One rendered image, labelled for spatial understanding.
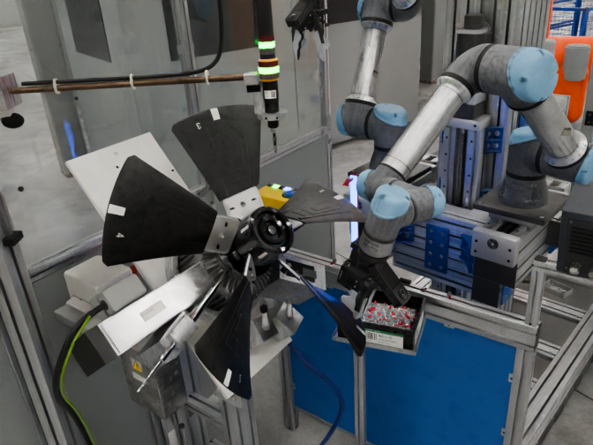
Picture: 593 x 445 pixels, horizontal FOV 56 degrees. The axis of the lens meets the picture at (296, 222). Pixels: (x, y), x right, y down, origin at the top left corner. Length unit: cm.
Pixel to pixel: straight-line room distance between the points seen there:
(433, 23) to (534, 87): 672
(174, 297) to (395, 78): 491
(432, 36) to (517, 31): 620
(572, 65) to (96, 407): 415
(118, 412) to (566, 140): 172
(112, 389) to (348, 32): 410
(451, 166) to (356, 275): 85
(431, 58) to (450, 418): 664
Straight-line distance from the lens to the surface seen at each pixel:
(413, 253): 207
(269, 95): 123
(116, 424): 224
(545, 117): 151
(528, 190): 180
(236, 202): 132
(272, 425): 248
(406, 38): 597
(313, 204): 146
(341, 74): 543
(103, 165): 147
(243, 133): 138
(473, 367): 177
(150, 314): 122
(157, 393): 163
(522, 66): 135
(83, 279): 172
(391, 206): 115
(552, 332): 272
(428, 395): 192
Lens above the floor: 178
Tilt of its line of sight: 26 degrees down
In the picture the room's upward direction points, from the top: 4 degrees counter-clockwise
